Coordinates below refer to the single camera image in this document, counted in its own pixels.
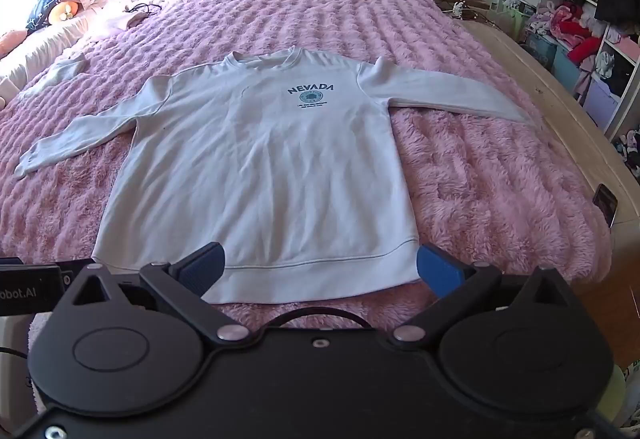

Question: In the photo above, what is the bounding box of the wooden bed frame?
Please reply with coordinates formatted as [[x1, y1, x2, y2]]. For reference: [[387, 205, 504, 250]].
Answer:
[[450, 14, 640, 232]]

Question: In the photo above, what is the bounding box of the small white cloth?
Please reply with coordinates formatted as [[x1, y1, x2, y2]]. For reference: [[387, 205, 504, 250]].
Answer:
[[29, 53, 89, 95]]

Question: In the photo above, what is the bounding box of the white printed sweatshirt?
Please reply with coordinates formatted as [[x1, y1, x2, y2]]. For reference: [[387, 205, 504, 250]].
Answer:
[[14, 46, 532, 306]]

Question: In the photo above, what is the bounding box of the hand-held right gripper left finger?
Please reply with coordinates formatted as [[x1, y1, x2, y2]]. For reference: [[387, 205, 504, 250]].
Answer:
[[69, 241, 251, 348]]

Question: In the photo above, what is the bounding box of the pink plush toy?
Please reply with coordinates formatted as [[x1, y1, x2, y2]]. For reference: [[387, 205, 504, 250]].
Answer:
[[0, 29, 29, 61]]

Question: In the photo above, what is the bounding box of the purple storage bin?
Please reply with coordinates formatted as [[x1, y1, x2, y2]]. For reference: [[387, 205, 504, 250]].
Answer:
[[582, 78, 627, 131]]

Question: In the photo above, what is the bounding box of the red garment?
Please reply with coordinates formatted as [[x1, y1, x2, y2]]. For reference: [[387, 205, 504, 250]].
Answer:
[[566, 22, 603, 66]]

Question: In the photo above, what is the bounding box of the orange round toy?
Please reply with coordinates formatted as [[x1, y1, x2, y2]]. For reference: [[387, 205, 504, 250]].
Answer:
[[50, 0, 81, 23]]

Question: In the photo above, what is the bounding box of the black smartphone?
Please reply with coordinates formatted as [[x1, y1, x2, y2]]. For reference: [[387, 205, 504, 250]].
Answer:
[[592, 184, 619, 227]]

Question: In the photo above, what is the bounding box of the blue storage bin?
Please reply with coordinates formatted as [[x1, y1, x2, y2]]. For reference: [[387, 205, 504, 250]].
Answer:
[[550, 46, 582, 91], [524, 29, 559, 71]]

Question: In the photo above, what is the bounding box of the dark blue star cushion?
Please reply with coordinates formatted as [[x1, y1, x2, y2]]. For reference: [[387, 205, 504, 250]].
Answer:
[[25, 0, 60, 31]]

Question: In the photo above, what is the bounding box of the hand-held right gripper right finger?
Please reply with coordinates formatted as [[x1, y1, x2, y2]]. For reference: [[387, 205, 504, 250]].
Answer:
[[391, 242, 572, 348]]

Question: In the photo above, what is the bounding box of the pink fluffy blanket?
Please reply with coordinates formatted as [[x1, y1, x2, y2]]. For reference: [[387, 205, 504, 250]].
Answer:
[[0, 0, 615, 337]]

